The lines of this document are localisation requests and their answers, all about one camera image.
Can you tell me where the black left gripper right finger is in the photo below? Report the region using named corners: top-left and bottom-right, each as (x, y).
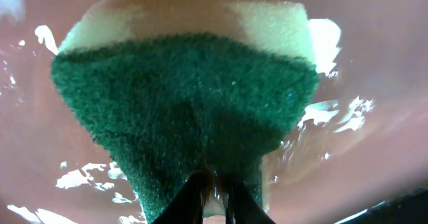
top-left (224, 179), bottom-right (275, 224)

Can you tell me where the black tray with red liquid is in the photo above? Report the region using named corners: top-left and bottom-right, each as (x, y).
top-left (1, 0), bottom-right (427, 223)

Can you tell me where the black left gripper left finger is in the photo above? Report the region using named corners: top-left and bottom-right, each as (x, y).
top-left (152, 173), bottom-right (209, 224)

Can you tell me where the green scrubbing sponge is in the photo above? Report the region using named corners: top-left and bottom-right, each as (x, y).
top-left (51, 0), bottom-right (318, 223)

